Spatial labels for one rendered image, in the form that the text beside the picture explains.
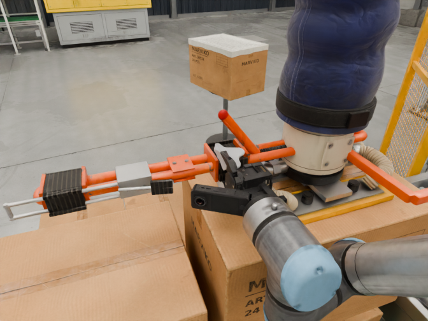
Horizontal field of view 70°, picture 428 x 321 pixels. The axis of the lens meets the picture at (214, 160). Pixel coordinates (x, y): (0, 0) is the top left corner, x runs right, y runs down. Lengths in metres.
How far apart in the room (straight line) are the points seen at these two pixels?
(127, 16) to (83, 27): 0.99
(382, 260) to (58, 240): 0.79
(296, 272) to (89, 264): 0.57
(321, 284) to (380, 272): 0.11
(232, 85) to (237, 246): 1.99
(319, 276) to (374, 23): 0.45
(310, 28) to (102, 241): 0.73
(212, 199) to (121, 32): 7.50
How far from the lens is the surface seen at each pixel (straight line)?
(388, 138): 2.87
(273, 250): 0.49
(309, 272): 0.46
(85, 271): 0.87
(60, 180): 0.68
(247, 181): 0.60
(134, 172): 0.67
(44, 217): 1.73
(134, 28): 8.02
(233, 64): 2.52
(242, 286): 0.72
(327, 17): 0.65
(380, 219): 0.86
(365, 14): 0.66
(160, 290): 0.79
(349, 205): 0.83
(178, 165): 0.68
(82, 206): 0.66
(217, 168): 0.68
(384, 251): 0.55
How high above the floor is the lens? 1.59
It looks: 33 degrees down
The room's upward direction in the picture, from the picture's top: straight up
